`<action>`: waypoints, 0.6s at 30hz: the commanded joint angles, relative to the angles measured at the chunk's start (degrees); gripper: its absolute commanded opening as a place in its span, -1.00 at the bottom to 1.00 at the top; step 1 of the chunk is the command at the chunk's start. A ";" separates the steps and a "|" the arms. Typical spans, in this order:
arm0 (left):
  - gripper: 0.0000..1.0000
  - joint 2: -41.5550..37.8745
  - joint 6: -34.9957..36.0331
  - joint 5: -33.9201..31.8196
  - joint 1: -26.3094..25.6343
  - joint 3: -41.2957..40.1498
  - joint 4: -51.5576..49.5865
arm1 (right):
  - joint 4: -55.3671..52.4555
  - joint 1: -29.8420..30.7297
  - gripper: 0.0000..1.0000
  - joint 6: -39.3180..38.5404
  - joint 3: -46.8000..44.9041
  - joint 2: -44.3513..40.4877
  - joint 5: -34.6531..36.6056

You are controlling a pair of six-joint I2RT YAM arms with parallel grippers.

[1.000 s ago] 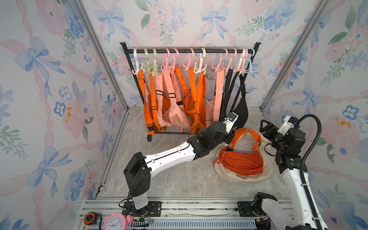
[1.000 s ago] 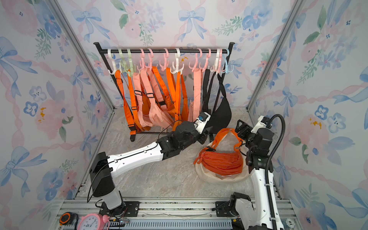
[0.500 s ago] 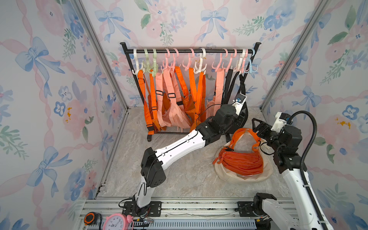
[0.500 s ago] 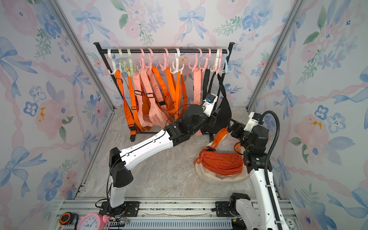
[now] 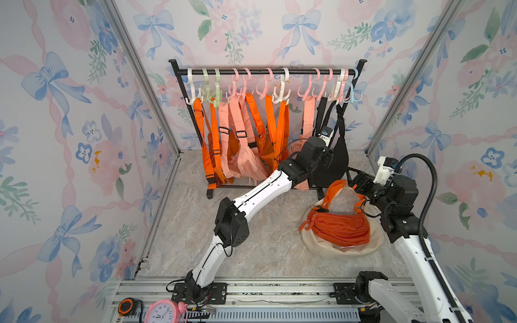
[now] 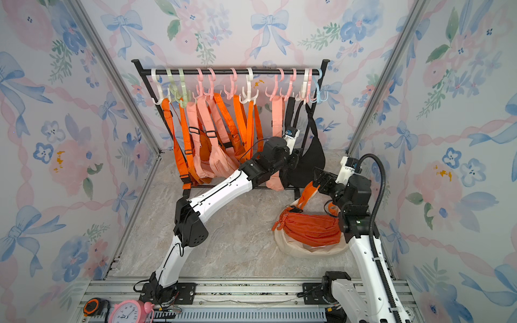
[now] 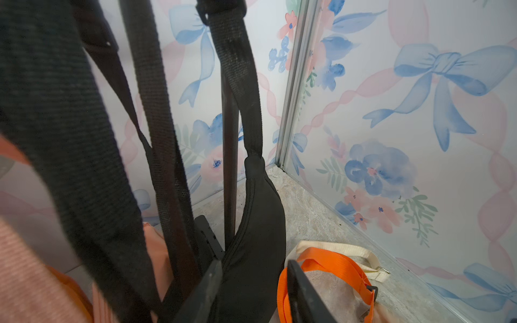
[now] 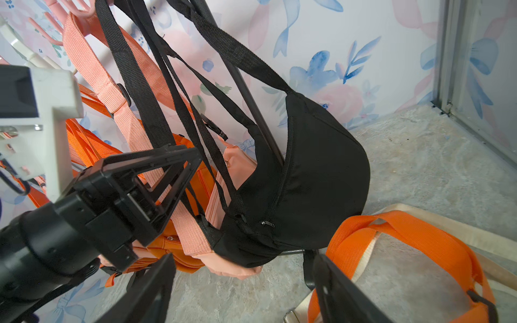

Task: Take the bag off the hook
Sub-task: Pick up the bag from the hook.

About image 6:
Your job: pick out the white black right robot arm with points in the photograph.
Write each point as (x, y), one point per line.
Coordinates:
(350, 192)

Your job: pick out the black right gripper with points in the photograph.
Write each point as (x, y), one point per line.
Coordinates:
(330, 177)

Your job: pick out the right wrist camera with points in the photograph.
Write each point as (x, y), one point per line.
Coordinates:
(348, 166)

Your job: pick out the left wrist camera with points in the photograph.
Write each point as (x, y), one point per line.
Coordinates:
(291, 134)

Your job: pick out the beige crossbody bag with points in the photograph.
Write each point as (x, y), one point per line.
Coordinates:
(307, 248)

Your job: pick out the orange sling bag middle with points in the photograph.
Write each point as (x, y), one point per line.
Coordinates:
(250, 128)

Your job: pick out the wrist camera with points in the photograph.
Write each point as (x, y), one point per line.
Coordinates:
(348, 166)
(291, 134)

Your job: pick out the white plastic hook left end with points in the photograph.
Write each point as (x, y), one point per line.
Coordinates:
(157, 79)

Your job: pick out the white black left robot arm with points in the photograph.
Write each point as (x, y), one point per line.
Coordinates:
(192, 214)

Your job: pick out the white plastic hook middle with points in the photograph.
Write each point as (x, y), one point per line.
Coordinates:
(247, 92)

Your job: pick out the orange black tape measure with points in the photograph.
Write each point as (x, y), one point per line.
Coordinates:
(95, 306)

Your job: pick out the pink alarm clock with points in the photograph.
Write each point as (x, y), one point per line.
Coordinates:
(132, 311)

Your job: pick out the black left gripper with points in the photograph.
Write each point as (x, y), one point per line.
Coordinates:
(295, 158)

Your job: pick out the black crossbody bag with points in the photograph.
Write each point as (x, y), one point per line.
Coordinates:
(316, 158)

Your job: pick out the light blue plastic hook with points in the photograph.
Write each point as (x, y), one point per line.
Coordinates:
(318, 99)

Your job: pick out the black metal garment rack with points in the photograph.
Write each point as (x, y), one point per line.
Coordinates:
(146, 73)

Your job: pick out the pink crossbody bag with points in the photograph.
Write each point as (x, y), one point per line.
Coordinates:
(274, 183)

